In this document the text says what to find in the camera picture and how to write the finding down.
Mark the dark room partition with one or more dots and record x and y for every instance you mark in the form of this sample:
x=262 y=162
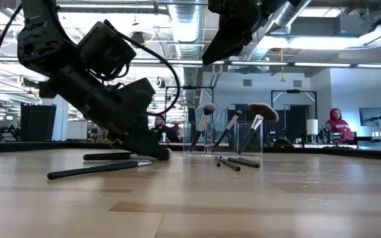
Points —
x=36 y=122

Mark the brown fan makeup brush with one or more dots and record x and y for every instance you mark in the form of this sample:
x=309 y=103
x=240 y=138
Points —
x=263 y=110

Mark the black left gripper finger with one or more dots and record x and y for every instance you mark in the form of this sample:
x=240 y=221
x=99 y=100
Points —
x=144 y=142

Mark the white cylinder lamp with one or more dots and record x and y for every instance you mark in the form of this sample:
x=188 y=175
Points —
x=312 y=127

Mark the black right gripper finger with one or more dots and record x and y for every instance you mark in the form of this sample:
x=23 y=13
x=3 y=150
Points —
x=223 y=36

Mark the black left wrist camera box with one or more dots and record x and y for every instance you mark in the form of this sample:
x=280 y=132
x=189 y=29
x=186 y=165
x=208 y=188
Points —
x=106 y=49

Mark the black hanging ceiling device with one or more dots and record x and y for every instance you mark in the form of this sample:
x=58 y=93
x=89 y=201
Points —
x=139 y=37

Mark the black security camera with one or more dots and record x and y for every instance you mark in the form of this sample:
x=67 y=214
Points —
x=160 y=83

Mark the grey computer monitor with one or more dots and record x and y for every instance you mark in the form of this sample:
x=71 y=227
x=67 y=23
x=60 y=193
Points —
x=374 y=115

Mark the black dome object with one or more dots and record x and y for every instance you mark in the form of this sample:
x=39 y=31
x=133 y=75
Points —
x=283 y=142

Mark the person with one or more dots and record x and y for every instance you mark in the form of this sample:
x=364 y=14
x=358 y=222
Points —
x=162 y=132
x=339 y=127

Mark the silver round ventilation duct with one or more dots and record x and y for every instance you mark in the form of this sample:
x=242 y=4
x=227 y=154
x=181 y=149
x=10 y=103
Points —
x=293 y=16
x=185 y=23

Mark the white desk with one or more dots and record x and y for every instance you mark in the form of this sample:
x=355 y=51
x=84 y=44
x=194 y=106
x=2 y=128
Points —
x=375 y=144

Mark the long ceiling light strip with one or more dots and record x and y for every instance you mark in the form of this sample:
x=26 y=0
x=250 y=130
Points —
x=260 y=63

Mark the clear acrylic compartment container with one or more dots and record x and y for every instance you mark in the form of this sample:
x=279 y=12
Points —
x=255 y=145

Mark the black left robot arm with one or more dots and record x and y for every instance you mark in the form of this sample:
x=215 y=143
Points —
x=41 y=43

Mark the makeup brush small angled head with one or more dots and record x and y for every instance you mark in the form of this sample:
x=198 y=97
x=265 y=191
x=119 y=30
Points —
x=226 y=132

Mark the makeup brush round fluffy head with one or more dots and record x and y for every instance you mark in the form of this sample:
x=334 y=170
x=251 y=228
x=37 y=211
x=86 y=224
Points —
x=199 y=132

